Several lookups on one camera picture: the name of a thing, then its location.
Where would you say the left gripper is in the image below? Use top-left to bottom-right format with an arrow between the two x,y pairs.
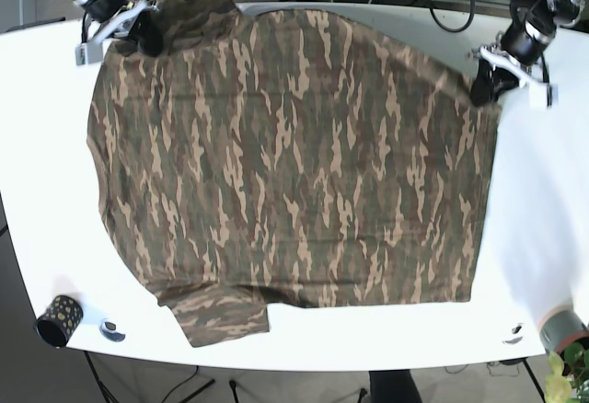
469,31 -> 557,109

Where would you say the silver table grommet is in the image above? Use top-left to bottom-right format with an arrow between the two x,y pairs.
98,319 -> 126,342
501,322 -> 525,346

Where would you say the right silver table grommet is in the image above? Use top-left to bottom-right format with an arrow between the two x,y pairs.
501,322 -> 525,346

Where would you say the green potted plant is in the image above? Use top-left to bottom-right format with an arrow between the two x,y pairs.
544,341 -> 589,403

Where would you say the grey flower pot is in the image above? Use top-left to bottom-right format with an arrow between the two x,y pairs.
539,308 -> 588,354

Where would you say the camouflage pattern T-shirt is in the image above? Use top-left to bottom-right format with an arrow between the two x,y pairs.
87,0 -> 501,347

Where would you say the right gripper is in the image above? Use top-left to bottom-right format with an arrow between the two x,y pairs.
75,0 -> 164,66

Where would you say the left silver table grommet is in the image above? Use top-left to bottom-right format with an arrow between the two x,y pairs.
98,319 -> 126,342

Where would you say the black gold-dotted cup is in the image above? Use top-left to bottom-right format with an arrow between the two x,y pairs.
35,295 -> 84,348

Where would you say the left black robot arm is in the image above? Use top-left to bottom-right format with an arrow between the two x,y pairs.
470,0 -> 585,109

